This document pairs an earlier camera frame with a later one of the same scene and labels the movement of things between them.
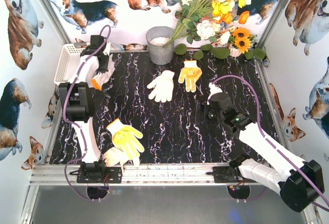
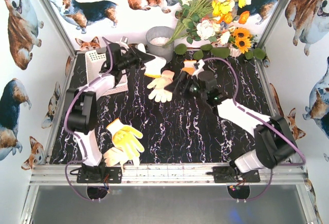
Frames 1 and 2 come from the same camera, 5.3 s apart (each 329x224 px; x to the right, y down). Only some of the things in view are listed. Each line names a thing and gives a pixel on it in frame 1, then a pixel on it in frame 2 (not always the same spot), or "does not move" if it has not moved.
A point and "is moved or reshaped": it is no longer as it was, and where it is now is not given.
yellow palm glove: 124,138 does not move
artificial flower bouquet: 208,8 does not move
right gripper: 203,108 -> 181,80
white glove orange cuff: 102,78 is moved or reshaped
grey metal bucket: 156,36 does not move
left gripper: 103,64 -> 137,56
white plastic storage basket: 69,62 is moved or reshaped
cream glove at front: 114,156 does not move
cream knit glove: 164,85 does not move
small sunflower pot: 240,42 does not move
